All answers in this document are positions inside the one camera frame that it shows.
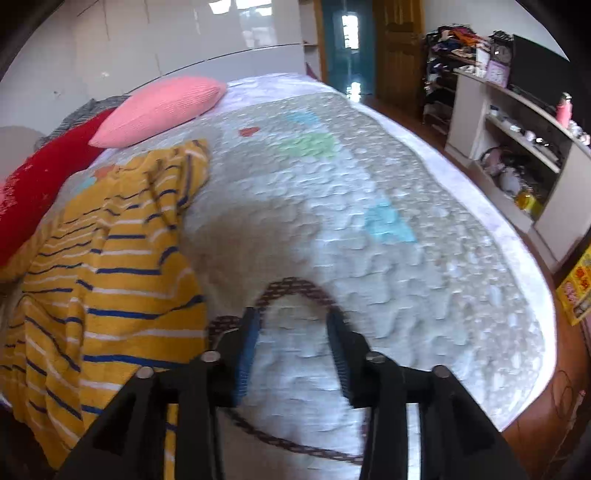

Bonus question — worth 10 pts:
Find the yellow striped knit sweater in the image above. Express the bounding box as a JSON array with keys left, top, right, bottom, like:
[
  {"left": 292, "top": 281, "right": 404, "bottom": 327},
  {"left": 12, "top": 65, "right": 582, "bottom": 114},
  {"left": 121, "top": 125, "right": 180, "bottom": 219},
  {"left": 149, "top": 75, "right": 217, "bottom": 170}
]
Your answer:
[{"left": 1, "top": 139, "right": 211, "bottom": 469}]

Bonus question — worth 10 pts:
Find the cluttered clothes rack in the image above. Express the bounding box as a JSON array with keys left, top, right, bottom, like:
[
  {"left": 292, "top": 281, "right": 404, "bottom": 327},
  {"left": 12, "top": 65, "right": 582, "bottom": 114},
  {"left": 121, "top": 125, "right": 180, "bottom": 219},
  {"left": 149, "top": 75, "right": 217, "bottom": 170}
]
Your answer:
[{"left": 422, "top": 24, "right": 483, "bottom": 136}]

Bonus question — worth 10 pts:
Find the yellow printed bag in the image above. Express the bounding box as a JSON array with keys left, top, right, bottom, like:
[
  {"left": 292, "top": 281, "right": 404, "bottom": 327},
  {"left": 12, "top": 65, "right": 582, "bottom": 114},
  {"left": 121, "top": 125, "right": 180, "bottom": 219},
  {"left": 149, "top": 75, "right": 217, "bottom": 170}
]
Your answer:
[{"left": 556, "top": 247, "right": 591, "bottom": 326}]

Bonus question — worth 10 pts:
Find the heart-patterned white bed blanket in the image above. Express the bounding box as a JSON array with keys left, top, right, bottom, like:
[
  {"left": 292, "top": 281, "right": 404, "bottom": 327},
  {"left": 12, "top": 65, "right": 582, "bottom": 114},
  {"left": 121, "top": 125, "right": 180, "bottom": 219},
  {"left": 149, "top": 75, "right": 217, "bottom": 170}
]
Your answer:
[{"left": 41, "top": 72, "right": 558, "bottom": 480}]

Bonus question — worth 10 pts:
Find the grey knit cloth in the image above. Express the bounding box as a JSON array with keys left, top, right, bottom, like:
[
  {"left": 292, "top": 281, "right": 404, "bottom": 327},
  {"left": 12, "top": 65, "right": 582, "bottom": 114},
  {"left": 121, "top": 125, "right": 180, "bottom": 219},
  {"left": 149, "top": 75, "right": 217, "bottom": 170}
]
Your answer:
[{"left": 34, "top": 95, "right": 129, "bottom": 151}]

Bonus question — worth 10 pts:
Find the pink pillow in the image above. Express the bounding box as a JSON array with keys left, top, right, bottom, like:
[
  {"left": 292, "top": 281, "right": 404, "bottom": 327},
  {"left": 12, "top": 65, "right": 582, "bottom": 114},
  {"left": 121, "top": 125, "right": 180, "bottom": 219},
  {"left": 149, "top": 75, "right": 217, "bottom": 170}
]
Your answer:
[{"left": 89, "top": 76, "right": 228, "bottom": 149}]

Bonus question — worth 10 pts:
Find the pink water bottle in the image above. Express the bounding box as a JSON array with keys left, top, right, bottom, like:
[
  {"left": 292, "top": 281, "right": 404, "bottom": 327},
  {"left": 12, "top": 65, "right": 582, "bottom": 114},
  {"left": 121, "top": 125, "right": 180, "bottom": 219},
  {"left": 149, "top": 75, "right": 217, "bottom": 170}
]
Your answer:
[{"left": 556, "top": 92, "right": 573, "bottom": 129}]

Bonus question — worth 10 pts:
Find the pink desk clock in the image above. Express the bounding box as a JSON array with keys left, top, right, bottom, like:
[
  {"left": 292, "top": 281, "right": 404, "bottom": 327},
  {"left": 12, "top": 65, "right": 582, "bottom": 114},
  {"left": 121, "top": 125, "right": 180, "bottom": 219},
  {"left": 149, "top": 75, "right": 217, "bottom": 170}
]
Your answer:
[{"left": 485, "top": 60, "right": 510, "bottom": 88}]

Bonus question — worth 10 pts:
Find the black television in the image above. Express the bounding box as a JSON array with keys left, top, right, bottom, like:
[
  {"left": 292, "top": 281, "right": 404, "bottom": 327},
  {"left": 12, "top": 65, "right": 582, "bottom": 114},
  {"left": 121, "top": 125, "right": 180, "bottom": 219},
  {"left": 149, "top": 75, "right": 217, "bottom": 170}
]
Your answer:
[{"left": 508, "top": 35, "right": 577, "bottom": 114}]

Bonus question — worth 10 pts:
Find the wooden door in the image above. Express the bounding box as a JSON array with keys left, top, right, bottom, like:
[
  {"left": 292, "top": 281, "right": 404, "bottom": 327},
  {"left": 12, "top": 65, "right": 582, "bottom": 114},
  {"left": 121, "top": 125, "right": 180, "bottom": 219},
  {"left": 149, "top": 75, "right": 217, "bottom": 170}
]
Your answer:
[{"left": 373, "top": 0, "right": 425, "bottom": 115}]

